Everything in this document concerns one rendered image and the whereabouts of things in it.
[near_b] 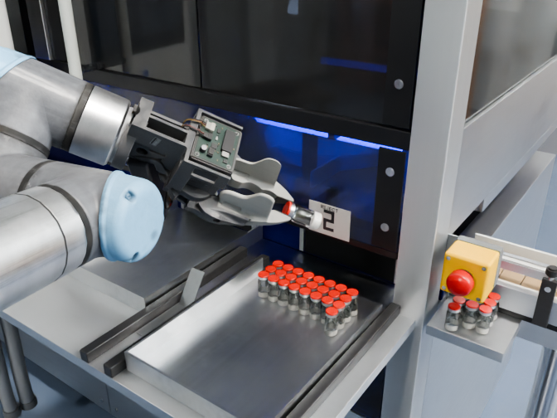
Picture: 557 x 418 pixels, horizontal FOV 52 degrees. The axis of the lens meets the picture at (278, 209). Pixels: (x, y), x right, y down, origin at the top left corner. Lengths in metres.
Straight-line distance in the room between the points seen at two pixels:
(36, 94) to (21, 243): 0.21
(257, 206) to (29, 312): 0.59
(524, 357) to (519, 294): 1.41
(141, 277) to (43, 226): 0.71
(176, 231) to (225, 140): 0.70
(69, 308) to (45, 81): 0.57
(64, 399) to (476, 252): 1.65
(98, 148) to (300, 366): 0.48
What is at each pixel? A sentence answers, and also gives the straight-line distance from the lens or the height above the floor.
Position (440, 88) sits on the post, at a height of 1.28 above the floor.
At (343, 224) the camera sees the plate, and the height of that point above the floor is 1.02.
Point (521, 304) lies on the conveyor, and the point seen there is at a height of 0.91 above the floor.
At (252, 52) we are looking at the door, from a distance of 1.04.
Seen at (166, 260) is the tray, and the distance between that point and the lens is 1.19.
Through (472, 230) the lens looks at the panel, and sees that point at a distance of 1.36.
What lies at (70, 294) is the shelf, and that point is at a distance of 1.14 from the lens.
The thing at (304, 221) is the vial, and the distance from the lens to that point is 0.69.
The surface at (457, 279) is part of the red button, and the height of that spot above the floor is 1.01.
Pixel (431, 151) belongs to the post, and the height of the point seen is 1.19.
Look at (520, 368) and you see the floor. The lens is 2.41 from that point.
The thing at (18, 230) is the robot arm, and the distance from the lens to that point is 0.44.
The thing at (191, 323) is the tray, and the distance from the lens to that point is 1.01.
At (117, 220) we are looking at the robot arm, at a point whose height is 1.28.
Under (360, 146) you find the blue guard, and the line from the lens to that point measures 0.95.
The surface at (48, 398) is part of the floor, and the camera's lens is 2.28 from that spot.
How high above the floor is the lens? 1.49
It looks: 26 degrees down
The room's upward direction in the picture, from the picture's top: straight up
